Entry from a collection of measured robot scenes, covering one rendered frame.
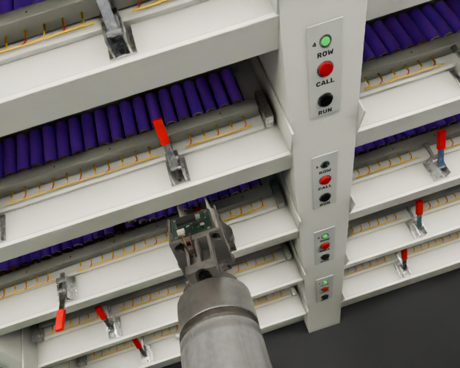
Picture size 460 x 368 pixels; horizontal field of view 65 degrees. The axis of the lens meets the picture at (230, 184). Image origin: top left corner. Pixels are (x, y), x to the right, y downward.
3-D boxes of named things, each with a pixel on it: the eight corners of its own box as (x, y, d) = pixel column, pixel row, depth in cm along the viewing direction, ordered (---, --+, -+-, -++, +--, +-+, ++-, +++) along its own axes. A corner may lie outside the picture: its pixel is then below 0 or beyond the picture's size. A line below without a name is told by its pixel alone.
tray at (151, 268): (298, 237, 68) (301, 221, 60) (-10, 339, 67) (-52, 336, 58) (263, 151, 77) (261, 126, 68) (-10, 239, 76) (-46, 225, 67)
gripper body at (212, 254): (216, 201, 51) (233, 261, 41) (231, 242, 56) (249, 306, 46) (164, 217, 51) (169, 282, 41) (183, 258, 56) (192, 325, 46)
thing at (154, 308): (302, 282, 82) (307, 270, 70) (49, 366, 81) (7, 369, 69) (272, 205, 91) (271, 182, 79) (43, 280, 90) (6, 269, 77)
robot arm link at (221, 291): (266, 340, 43) (188, 366, 42) (255, 307, 47) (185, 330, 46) (250, 295, 38) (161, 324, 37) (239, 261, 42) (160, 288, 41)
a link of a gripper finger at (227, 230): (228, 212, 58) (236, 250, 51) (230, 219, 59) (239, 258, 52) (200, 220, 58) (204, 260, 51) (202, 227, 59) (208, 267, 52)
